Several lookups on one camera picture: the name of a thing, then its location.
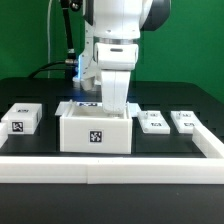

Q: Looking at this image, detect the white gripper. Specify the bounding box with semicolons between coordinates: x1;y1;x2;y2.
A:
94;42;139;114

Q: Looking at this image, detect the white cabinet body box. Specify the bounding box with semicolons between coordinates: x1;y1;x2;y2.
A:
60;103;132;154

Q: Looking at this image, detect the small white cabinet top block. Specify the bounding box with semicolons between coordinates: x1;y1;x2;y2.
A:
1;103;42;134

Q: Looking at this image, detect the white marker base sheet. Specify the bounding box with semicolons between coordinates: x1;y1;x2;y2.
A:
55;101;141;117

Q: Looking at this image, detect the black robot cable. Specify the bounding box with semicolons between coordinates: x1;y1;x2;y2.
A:
27;0;83;80

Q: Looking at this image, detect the white cable on wall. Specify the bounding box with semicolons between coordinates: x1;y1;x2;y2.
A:
46;0;54;79

